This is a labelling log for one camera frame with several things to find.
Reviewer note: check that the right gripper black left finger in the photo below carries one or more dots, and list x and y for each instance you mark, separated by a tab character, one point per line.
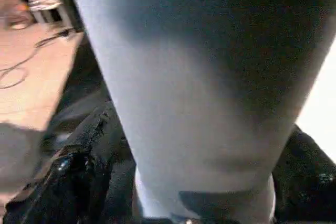
78	176

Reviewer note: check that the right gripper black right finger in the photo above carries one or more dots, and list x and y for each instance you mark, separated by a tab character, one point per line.
304	182

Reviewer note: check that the white plastic table top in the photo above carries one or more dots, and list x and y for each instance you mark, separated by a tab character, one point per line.
321	103

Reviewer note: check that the white plastic table leg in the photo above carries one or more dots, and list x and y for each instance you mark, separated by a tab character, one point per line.
197	77

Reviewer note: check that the white plastic chair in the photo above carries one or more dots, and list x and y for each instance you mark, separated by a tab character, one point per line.
50	14

